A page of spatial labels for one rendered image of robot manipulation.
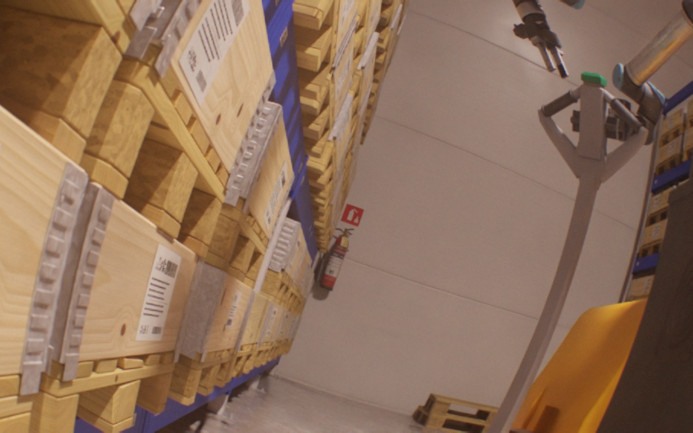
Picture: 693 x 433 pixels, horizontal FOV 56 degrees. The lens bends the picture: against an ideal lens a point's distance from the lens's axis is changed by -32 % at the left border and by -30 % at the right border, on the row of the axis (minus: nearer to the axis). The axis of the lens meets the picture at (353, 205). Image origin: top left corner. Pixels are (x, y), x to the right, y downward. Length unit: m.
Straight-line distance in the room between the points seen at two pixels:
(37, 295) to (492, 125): 7.48
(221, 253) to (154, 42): 1.01
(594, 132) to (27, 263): 1.75
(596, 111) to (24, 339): 1.77
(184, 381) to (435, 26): 6.73
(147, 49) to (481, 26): 7.58
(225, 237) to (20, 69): 1.20
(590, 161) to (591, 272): 5.95
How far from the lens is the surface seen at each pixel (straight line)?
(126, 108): 0.76
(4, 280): 0.53
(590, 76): 2.14
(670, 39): 2.23
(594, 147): 2.11
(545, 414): 2.31
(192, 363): 1.74
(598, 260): 8.08
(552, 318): 2.04
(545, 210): 7.93
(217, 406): 3.54
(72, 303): 0.74
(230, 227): 1.73
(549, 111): 2.22
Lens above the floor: 0.58
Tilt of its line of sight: 8 degrees up
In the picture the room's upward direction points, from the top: 20 degrees clockwise
